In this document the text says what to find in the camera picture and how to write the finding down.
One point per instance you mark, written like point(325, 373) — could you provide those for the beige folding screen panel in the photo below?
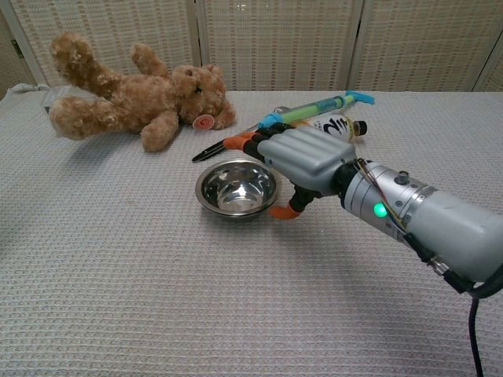
point(424, 43)
point(493, 74)
point(279, 43)
point(9, 66)
point(118, 23)

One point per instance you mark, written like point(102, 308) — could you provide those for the stainless steel bowl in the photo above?
point(236, 215)
point(236, 188)
point(207, 205)

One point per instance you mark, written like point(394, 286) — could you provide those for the orange drink bottle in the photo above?
point(338, 127)

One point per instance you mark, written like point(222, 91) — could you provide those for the green blue toy syringe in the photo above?
point(314, 110)

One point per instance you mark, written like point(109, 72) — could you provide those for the white woven tablecloth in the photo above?
point(118, 275)

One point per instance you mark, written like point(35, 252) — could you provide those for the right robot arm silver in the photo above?
point(432, 220)

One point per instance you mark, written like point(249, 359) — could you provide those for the brown teddy bear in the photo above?
point(137, 98)

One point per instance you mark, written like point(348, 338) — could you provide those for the right robot hand silver orange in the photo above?
point(306, 153)

